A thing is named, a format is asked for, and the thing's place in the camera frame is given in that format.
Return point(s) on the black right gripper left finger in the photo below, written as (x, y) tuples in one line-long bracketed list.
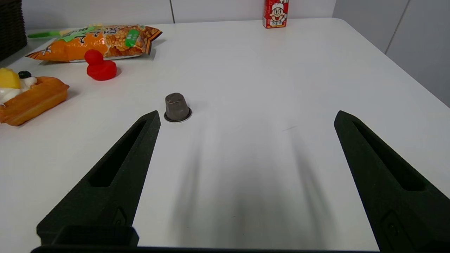
[(105, 196)]

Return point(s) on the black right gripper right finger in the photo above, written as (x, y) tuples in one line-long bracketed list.
[(397, 207)]

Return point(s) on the orange snack bag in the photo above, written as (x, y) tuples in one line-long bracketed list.
[(88, 44)]

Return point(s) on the grey coffee capsule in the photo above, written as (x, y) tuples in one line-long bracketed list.
[(176, 107)]

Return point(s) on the toy waffle with cream fruit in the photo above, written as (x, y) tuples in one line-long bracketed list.
[(31, 98)]

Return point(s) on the red rubber duck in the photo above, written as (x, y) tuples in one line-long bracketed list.
[(100, 68)]

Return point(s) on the dark brown wicker basket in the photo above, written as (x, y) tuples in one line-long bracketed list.
[(10, 28)]

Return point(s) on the red milk carton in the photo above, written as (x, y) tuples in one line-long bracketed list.
[(276, 14)]

